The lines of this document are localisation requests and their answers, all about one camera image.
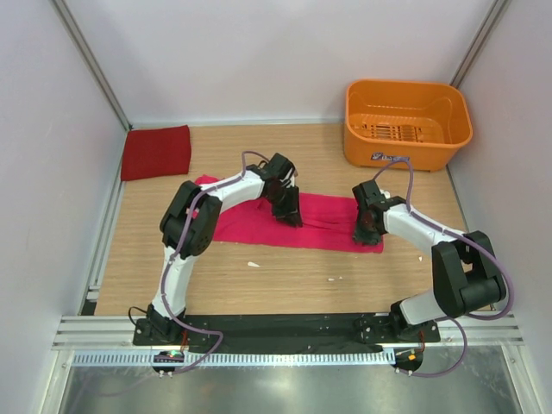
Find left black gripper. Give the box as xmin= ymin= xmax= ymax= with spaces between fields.
xmin=265 ymin=185 xmax=303 ymax=228

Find pink t shirt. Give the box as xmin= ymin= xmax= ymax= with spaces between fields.
xmin=195 ymin=170 xmax=383 ymax=253

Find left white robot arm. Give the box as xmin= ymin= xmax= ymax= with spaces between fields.
xmin=134 ymin=153 xmax=303 ymax=345

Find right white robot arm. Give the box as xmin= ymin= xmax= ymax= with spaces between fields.
xmin=352 ymin=179 xmax=507 ymax=342

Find orange plastic basket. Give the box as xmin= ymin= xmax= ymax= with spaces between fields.
xmin=343 ymin=79 xmax=473 ymax=172

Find folded dark red t shirt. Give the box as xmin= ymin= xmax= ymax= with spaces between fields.
xmin=120 ymin=125 xmax=191 ymax=181

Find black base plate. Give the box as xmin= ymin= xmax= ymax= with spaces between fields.
xmin=133 ymin=313 xmax=441 ymax=354

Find aluminium frame rail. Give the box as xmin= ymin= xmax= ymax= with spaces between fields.
xmin=52 ymin=315 xmax=524 ymax=350

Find white slotted cable duct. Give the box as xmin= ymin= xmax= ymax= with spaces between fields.
xmin=72 ymin=348 xmax=395 ymax=367

